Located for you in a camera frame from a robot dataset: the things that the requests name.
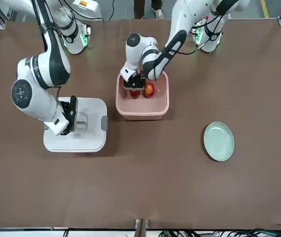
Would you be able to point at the red apple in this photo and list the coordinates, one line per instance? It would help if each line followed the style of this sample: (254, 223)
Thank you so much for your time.
(135, 94)
(149, 90)

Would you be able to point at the white control box orange label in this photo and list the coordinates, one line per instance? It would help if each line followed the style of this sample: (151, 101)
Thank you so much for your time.
(88, 8)

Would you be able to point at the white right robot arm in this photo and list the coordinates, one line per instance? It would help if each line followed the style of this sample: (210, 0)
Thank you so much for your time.
(44, 66)

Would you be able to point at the aluminium frame post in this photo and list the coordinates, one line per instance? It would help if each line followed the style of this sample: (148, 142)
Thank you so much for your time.
(141, 228)

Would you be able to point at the person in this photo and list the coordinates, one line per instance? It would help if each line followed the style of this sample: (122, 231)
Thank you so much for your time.
(138, 10)

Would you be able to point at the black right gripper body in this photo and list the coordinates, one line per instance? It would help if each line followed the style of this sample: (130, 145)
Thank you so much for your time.
(69, 116)

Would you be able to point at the white box lid grey latches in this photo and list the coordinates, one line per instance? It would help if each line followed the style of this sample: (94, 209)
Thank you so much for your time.
(86, 138)

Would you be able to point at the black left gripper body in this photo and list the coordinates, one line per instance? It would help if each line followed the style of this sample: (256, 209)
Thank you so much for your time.
(133, 84)

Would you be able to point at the pale pink storage box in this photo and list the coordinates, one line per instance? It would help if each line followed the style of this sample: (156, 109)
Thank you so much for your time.
(143, 108)

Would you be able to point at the pale green plate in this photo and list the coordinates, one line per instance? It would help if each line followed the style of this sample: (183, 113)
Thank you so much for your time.
(219, 142)

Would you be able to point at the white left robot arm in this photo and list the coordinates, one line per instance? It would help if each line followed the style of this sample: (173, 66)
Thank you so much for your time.
(180, 24)

